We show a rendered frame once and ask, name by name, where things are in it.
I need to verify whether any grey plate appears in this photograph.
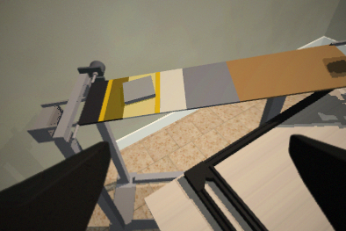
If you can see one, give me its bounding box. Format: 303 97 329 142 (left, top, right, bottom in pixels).
123 76 155 105

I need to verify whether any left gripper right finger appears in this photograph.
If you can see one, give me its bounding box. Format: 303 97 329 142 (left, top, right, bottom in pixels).
288 134 346 231

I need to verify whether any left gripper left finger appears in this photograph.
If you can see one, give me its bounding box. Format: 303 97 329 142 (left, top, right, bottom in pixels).
0 141 111 231

